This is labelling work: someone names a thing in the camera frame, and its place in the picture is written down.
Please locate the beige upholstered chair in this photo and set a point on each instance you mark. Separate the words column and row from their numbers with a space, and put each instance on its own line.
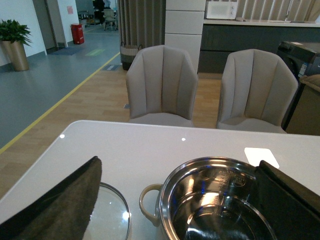
column 161, row 86
column 257, row 88

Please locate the left beige upholstered chair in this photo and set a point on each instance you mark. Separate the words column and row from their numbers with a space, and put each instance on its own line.
column 161, row 86

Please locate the right beige upholstered chair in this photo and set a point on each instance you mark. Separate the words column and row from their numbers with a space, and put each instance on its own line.
column 257, row 88

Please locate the black washing machine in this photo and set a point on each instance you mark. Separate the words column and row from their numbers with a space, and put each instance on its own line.
column 302, row 58

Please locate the white microwave oven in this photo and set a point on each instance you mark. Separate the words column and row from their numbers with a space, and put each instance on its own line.
column 221, row 10

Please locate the glass pot lid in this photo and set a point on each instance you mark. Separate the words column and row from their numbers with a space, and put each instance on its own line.
column 110, row 218

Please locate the beige slatted curtain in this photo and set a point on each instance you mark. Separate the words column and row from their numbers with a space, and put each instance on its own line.
column 142, row 22

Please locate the grey office chair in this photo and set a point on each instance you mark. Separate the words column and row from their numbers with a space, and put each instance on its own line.
column 110, row 19

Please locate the woven laundry basket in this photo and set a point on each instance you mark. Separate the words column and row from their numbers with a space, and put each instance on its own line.
column 128, row 53

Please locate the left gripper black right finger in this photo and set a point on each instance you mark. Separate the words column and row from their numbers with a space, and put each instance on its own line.
column 291, row 209

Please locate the dark kitchen counter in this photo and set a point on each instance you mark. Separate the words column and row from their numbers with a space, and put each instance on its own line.
column 222, row 37

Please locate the red fire extinguisher box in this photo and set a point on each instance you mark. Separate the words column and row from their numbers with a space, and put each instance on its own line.
column 77, row 33

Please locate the white column cabinet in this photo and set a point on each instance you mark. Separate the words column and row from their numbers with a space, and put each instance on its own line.
column 184, row 21

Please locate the white electric cooking pot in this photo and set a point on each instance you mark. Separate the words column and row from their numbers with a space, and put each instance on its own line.
column 209, row 198

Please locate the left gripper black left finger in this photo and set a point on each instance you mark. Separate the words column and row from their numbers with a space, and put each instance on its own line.
column 62, row 213

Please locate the green potted plant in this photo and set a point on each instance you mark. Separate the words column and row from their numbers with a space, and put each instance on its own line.
column 14, row 36

